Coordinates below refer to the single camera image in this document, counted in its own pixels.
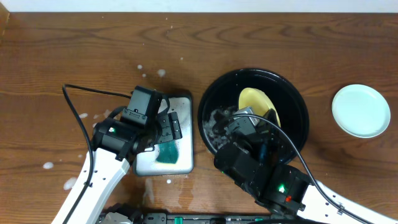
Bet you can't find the green yellow sponge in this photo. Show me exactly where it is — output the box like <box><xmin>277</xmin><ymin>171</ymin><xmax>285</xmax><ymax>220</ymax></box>
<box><xmin>155</xmin><ymin>141</ymin><xmax>179</xmax><ymax>164</ymax></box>

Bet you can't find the yellow plate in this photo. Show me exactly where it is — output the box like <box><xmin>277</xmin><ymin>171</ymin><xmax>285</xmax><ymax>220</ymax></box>
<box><xmin>238</xmin><ymin>88</ymin><xmax>281</xmax><ymax>126</ymax></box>

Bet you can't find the pale green plate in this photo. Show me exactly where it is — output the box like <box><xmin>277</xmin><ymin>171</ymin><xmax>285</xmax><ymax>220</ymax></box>
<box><xmin>331</xmin><ymin>84</ymin><xmax>391</xmax><ymax>138</ymax></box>

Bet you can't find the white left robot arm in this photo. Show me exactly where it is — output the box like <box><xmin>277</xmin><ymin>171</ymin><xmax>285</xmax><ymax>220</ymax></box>
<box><xmin>53</xmin><ymin>111</ymin><xmax>193</xmax><ymax>223</ymax></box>

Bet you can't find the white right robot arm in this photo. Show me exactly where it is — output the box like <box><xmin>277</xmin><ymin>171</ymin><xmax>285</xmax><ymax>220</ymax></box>
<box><xmin>214</xmin><ymin>134</ymin><xmax>395</xmax><ymax>223</ymax></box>

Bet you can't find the black round tray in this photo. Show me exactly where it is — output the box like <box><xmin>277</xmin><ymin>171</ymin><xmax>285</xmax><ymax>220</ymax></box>
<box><xmin>198</xmin><ymin>68</ymin><xmax>309</xmax><ymax>164</ymax></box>

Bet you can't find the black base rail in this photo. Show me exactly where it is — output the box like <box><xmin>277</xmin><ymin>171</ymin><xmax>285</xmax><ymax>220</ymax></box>
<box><xmin>95</xmin><ymin>203</ymin><xmax>272</xmax><ymax>224</ymax></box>

